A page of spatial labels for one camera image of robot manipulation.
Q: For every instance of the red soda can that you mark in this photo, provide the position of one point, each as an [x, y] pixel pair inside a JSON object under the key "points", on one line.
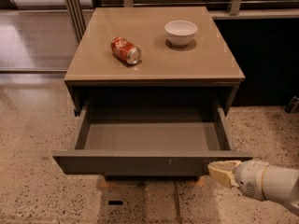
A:
{"points": [[125, 50]]}

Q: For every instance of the grey top drawer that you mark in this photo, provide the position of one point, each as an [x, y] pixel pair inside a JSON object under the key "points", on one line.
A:
{"points": [[149, 141]]}

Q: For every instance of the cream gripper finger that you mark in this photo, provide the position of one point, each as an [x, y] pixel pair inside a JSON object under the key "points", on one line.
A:
{"points": [[223, 166], [226, 178]]}

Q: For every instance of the grey drawer cabinet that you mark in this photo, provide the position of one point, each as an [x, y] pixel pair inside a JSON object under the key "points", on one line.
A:
{"points": [[204, 73]]}

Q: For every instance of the white bowl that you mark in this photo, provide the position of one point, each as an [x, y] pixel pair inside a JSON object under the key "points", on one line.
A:
{"points": [[180, 33]]}

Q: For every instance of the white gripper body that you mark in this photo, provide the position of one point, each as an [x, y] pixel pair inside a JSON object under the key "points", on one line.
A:
{"points": [[249, 179]]}

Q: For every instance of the dark object by wall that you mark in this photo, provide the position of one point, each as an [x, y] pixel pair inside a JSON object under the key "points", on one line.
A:
{"points": [[292, 106]]}

